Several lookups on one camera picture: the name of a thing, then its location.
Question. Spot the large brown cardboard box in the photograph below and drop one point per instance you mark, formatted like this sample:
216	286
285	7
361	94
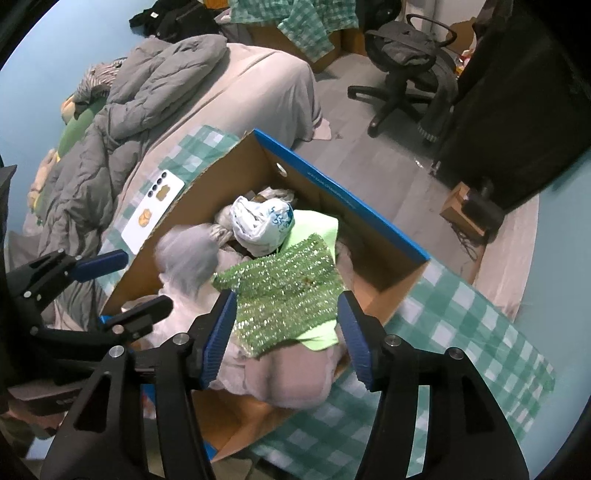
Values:
272	34

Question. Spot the grey quilted duvet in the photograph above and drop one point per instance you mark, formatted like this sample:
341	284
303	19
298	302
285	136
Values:
138	92

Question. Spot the black device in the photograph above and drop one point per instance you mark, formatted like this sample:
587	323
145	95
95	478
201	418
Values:
485	212

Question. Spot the white cloth scrap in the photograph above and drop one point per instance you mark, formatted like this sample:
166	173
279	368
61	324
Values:
323	129

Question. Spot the bed with grey sheet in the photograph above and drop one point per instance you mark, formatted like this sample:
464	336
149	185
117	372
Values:
277	92

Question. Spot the green sequin top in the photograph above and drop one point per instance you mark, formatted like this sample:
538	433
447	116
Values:
286	286

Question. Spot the grey-pink sweatpants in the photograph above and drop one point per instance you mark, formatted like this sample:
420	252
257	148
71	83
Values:
295	374

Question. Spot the green checkered cloth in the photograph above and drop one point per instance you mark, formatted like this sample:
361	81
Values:
461	323

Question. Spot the black office chair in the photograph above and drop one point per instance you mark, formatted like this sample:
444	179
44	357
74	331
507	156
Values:
392	92

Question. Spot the green checkered tablecloth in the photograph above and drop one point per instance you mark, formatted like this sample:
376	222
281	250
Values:
304	23

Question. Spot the large dark cloth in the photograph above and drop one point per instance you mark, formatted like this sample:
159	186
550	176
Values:
517	115

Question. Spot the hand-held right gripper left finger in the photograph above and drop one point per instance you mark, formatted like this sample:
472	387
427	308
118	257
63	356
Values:
217	341

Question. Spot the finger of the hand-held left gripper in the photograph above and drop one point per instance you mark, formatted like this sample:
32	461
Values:
101	265
138	318

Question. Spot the blue-rimmed cardboard box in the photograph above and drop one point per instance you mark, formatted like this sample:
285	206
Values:
231	184

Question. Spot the grey jacket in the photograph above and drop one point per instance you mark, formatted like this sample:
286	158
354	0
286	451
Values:
406	41

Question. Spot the white printed cloth bundle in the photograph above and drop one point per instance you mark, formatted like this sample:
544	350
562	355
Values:
254	226

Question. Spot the small brown cardboard box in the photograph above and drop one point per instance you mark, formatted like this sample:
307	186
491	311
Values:
455	207

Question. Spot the black clothes pile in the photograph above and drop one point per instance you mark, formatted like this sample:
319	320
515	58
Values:
175	21

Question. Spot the grey striped cloth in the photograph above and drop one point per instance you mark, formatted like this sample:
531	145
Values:
99	74

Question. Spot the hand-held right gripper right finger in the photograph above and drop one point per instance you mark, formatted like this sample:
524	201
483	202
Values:
358	341

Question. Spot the beige plush toy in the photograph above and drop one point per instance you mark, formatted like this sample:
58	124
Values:
44	175

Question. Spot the grey fluffy cloth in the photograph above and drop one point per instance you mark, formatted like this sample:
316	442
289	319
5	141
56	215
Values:
184	254

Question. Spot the white smartphone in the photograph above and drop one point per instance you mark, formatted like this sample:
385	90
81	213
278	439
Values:
152	212

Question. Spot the green pillow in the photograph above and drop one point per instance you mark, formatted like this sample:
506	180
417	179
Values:
78	129

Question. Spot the torn brown cardboard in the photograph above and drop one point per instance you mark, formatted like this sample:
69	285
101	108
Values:
464	37

